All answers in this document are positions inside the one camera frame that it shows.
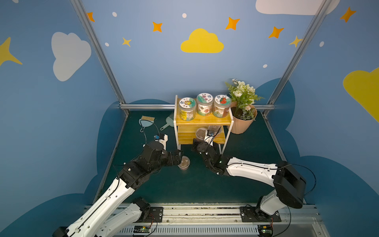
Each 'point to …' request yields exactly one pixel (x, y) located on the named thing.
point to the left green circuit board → (141, 229)
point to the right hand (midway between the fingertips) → (201, 139)
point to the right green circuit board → (265, 230)
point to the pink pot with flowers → (244, 110)
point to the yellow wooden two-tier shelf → (185, 131)
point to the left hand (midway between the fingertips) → (176, 150)
